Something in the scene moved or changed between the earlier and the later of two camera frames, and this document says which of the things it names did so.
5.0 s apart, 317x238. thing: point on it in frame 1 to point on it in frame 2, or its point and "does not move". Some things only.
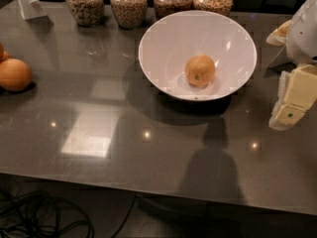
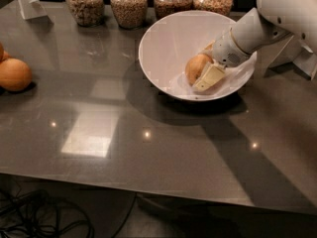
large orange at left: (14, 74) does not move
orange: (200, 69) does not move
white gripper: (303, 37) to (227, 51)
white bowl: (197, 55) does not move
